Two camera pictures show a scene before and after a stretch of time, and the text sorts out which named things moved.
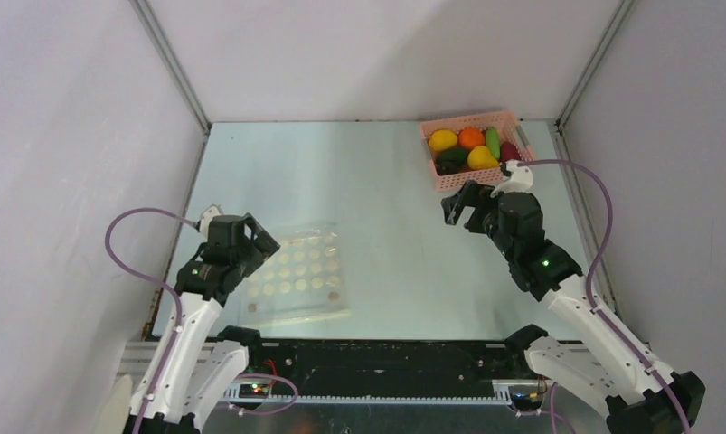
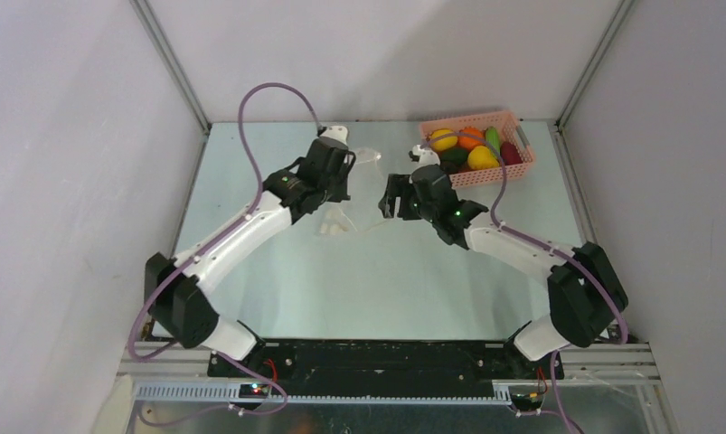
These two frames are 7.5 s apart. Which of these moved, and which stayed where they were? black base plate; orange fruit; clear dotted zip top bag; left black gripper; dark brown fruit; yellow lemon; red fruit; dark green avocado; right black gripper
Moved: clear dotted zip top bag; right black gripper; left black gripper
Stayed: orange fruit; yellow lemon; dark green avocado; red fruit; dark brown fruit; black base plate
